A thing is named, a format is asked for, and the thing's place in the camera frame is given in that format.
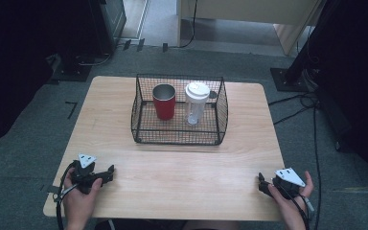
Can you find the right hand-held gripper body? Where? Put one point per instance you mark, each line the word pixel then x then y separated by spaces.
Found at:
pixel 287 187

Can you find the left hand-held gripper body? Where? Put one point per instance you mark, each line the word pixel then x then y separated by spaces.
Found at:
pixel 84 175

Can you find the red cup with steel inside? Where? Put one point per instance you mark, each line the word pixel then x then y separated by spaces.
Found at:
pixel 164 105

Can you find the clear bottle with white lid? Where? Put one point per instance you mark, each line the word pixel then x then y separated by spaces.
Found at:
pixel 197 96

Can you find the person's right hand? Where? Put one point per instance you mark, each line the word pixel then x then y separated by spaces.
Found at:
pixel 289 207

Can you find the person's left hand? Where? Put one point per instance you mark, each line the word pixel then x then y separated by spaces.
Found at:
pixel 80 204

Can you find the black round tag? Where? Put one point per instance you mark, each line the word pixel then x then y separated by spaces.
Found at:
pixel 213 95

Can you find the black stand with square base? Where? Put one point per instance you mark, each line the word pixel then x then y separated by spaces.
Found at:
pixel 289 80

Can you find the dark curtain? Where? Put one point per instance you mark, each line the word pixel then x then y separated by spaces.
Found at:
pixel 361 96
pixel 12 64

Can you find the black tape strip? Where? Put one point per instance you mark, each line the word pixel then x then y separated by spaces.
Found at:
pixel 141 44
pixel 126 44

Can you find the black cabinet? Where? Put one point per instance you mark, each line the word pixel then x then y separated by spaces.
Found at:
pixel 108 25

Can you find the beige furniture panel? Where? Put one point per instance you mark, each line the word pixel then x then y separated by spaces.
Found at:
pixel 252 11

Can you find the black stand base plate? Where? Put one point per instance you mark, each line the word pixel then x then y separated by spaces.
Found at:
pixel 72 72

